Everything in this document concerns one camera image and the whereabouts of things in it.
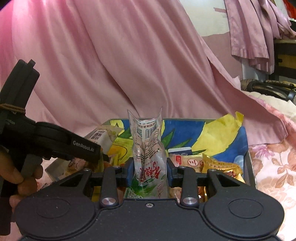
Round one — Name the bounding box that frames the grey tray with dinosaur drawing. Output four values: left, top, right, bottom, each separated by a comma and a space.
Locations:
106, 113, 248, 181

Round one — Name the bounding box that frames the gold candy packet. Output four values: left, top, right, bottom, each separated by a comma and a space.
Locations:
202, 155, 243, 179

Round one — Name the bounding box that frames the white green snack pouch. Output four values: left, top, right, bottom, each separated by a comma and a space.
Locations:
125, 111, 169, 199

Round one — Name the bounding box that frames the pink satin sheet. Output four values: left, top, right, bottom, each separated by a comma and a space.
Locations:
1, 1, 287, 145

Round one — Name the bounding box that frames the hanging pink curtain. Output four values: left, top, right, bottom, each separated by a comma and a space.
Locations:
224, 0, 295, 74

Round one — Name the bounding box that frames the mixed nuts clear bag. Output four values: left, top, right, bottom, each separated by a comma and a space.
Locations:
85, 125, 123, 154

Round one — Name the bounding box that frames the dark wooden desk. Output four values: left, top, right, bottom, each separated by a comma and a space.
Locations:
269, 40, 295, 83

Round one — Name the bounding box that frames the floral bed cover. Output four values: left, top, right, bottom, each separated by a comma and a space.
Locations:
9, 91, 296, 241

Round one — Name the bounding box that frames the black bag by bed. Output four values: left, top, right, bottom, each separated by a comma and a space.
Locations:
240, 79, 295, 104

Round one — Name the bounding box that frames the rice cracker clear packet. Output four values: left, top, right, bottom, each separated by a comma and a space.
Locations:
169, 154, 204, 173

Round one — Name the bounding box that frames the person's left hand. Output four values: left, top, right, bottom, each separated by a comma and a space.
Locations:
1, 148, 44, 211

